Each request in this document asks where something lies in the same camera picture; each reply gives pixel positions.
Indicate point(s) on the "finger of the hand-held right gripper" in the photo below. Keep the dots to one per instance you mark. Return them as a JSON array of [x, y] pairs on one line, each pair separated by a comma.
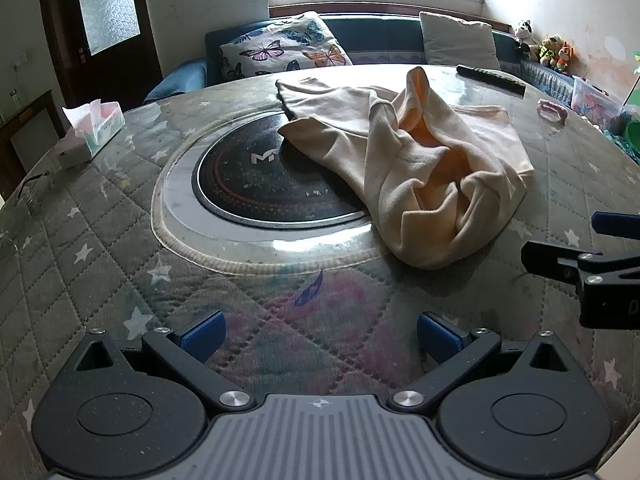
[[617, 224], [547, 260]]

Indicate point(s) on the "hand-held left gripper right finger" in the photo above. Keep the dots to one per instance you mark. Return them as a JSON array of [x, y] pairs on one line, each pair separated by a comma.
[[440, 336]]

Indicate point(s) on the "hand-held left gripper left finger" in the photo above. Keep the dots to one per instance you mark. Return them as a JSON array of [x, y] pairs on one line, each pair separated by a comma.
[[202, 335]]

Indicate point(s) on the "cream knit garment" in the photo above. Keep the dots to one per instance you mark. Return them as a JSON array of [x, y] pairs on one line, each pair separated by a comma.
[[415, 170]]

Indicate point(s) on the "green plastic container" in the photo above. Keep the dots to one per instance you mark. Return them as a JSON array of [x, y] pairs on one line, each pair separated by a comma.
[[632, 132]]

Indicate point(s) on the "clear plastic storage box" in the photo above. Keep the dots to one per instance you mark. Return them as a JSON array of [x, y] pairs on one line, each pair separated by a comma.
[[592, 102]]

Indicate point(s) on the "round black induction cooktop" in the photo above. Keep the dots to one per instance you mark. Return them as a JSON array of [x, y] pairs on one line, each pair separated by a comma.
[[240, 180]]

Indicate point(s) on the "orange fox plush toy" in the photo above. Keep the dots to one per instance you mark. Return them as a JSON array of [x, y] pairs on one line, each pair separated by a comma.
[[565, 57]]

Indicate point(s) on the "bear plush toy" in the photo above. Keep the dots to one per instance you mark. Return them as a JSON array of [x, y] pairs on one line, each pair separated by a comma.
[[550, 50]]

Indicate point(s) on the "black remote control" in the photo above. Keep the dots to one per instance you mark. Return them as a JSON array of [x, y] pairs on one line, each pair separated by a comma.
[[490, 77]]

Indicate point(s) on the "cow plush toy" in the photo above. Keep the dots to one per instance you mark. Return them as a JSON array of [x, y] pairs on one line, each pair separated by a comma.
[[523, 32]]

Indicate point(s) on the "tissue box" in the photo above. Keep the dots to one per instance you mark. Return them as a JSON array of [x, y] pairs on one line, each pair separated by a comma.
[[100, 135]]

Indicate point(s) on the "white pillow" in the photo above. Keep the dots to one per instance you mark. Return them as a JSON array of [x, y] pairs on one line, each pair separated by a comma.
[[455, 40]]

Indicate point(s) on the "low wooden cabinet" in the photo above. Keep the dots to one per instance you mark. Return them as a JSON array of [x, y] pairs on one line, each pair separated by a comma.
[[45, 115]]

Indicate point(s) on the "blue sofa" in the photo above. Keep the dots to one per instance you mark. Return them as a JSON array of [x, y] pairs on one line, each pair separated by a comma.
[[370, 35]]

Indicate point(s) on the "butterfly print pillow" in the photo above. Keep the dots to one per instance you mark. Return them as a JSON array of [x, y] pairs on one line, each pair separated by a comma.
[[280, 45]]

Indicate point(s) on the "dark wooden glass door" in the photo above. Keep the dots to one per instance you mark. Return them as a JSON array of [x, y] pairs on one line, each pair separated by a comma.
[[65, 35]]

